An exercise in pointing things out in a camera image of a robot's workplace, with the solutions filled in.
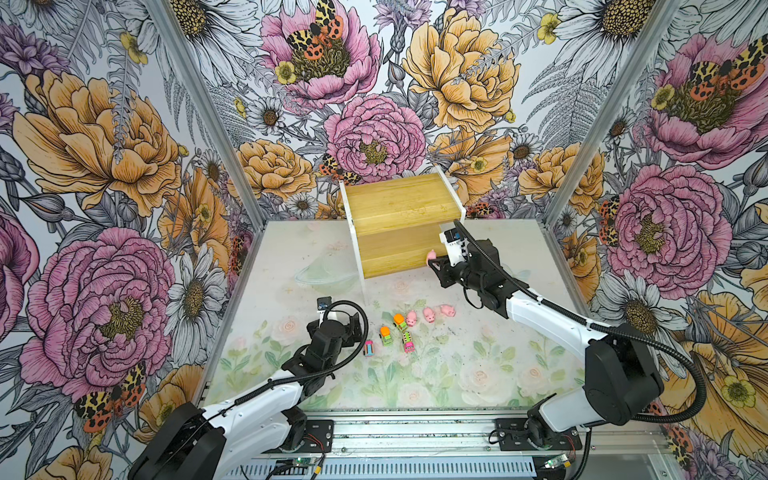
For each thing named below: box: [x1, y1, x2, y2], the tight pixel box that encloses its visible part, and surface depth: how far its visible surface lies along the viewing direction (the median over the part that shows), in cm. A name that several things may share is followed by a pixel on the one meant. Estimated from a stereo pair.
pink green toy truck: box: [402, 331, 416, 354], surface depth 90 cm
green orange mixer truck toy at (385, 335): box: [378, 326, 392, 347], surface depth 91 cm
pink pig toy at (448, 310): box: [440, 304, 457, 317], surface depth 98 cm
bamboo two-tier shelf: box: [339, 166, 466, 305], surface depth 83 cm
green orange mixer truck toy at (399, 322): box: [393, 313, 408, 332], surface depth 93 cm
